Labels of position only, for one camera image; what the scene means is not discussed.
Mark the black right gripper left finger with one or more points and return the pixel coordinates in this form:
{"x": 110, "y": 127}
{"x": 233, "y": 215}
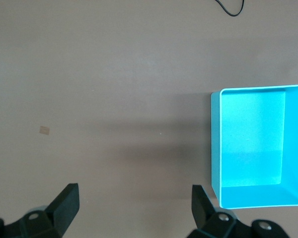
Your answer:
{"x": 62, "y": 205}

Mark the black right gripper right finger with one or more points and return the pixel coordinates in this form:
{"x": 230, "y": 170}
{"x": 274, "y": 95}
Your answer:
{"x": 203, "y": 210}

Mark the brown tape patch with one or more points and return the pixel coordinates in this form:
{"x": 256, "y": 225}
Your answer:
{"x": 44, "y": 130}

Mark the turquoise plastic bin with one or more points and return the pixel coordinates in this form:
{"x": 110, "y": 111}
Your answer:
{"x": 250, "y": 148}

